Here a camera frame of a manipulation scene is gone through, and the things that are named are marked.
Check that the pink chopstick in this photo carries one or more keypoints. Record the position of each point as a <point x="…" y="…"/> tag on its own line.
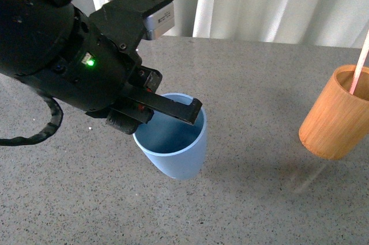
<point x="360" y="64"/>

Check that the light blue plastic cup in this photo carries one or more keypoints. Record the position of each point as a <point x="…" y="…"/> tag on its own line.
<point x="176" y="148"/>

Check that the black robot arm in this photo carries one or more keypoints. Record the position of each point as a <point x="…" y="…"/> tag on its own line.
<point x="150" y="78"/>

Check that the round bamboo chopstick holder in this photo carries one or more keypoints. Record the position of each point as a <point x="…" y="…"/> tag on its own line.
<point x="338" y="120"/>

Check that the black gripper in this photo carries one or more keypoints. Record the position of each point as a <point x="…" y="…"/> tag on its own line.
<point x="91" y="62"/>

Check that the white pleated curtain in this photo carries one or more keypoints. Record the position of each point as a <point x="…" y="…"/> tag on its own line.
<point x="339" y="23"/>

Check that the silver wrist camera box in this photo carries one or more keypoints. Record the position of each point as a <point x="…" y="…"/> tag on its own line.
<point x="159" y="22"/>

